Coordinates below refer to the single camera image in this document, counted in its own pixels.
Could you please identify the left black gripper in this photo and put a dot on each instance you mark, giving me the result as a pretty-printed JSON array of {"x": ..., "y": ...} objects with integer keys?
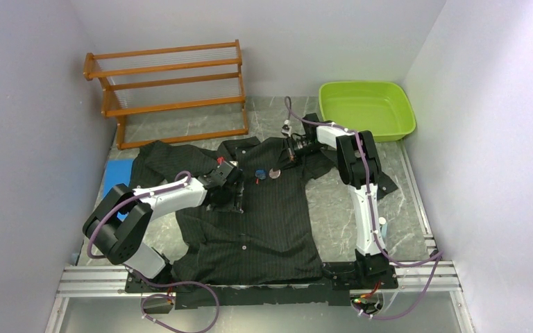
[{"x": 234, "y": 204}]

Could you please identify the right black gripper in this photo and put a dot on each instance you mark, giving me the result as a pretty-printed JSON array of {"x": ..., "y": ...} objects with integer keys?
[{"x": 291, "y": 151}]

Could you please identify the black pinstriped shirt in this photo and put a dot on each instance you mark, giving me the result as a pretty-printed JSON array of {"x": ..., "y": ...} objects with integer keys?
[{"x": 269, "y": 241}]

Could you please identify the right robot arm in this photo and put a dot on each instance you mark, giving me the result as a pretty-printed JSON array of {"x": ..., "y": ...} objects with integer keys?
[{"x": 359, "y": 168}]

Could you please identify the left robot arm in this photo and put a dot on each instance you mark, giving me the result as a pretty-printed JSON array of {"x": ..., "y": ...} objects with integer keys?
[{"x": 116, "y": 228}]

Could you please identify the green plastic basin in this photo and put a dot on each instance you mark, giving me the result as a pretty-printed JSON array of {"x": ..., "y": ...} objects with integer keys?
[{"x": 381, "y": 107}]

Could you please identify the blue flat mat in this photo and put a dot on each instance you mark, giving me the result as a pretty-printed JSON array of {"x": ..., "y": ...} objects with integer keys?
[{"x": 117, "y": 172}]

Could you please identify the orange wooden shoe rack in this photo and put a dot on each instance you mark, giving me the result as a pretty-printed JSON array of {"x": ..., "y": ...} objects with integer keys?
[{"x": 146, "y": 82}]

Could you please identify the black base beam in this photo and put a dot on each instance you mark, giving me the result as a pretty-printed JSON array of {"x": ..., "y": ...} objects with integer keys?
[{"x": 340, "y": 282}]

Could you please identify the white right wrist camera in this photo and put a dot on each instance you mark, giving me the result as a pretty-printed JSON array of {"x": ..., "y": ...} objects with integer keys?
[{"x": 286, "y": 129}]

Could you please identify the aluminium frame rail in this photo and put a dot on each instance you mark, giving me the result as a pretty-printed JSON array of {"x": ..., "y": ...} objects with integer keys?
[{"x": 112, "y": 281}]

